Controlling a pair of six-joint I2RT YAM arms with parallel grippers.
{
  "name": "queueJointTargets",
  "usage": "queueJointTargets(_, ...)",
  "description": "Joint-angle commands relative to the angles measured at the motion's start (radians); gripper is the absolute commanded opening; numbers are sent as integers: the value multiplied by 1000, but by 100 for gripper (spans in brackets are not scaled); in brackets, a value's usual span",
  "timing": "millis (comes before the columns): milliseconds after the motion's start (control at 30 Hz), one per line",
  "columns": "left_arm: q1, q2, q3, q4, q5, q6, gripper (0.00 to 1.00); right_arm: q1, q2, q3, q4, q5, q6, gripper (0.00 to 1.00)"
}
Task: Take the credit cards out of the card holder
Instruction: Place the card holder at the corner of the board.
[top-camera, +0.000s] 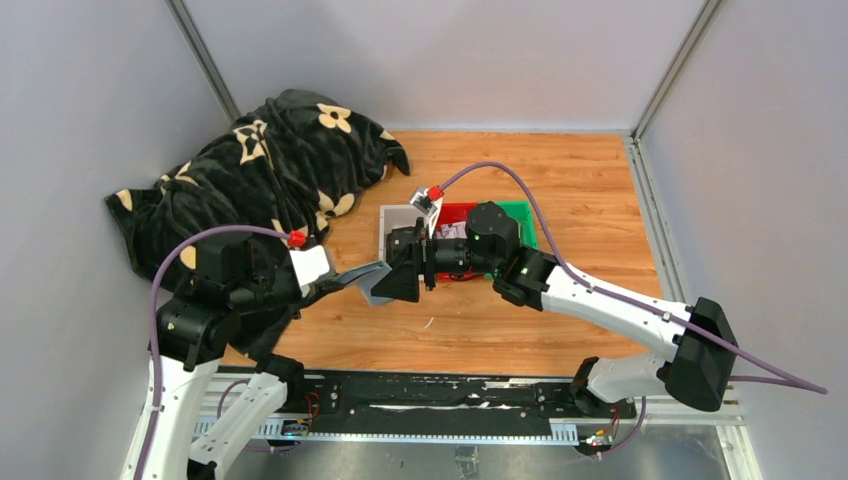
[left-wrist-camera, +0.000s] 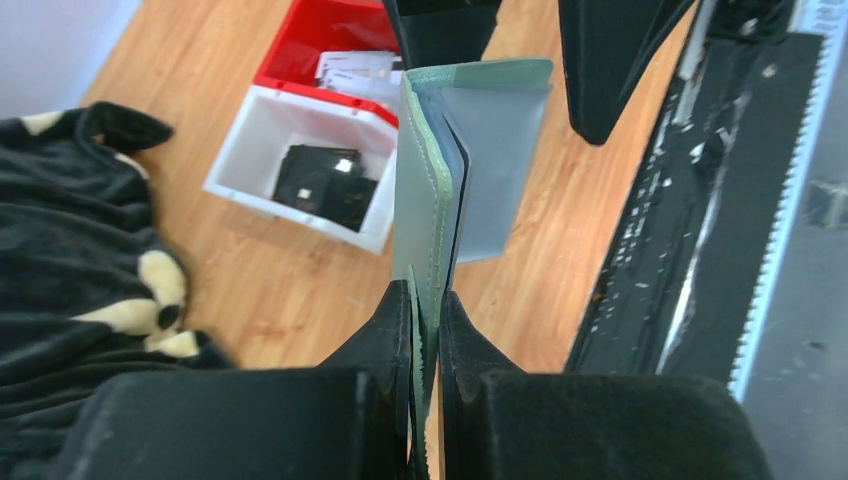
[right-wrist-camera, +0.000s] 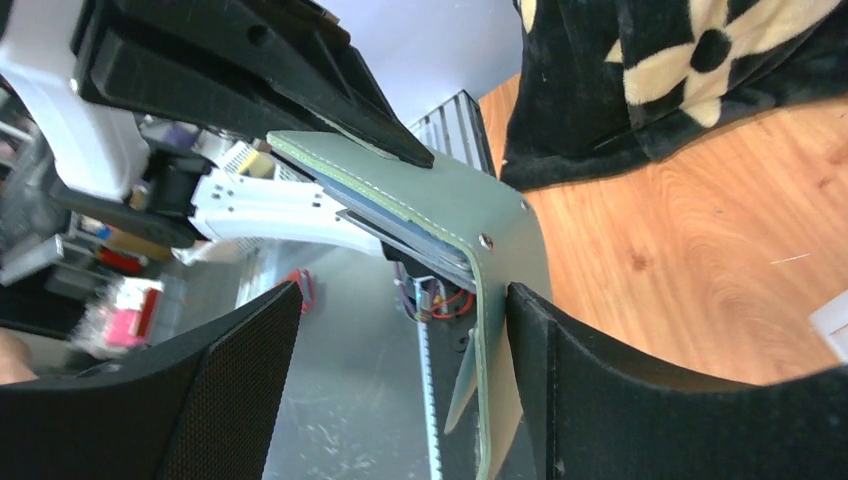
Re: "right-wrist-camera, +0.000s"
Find white plastic bin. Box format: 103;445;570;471
810;291;847;364

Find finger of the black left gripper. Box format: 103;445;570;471
72;1;434;168

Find black floral fleece blanket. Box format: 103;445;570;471
501;1;847;191

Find pink packaged items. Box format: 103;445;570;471
69;277;163;360

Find teal leather card holder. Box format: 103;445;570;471
268;131;551;479

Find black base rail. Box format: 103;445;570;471
380;89;498;480

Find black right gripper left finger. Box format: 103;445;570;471
1;282;302;479

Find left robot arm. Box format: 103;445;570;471
1;1;434;247

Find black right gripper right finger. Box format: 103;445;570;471
506;283;847;479

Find small red box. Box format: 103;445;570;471
280;268;315;313

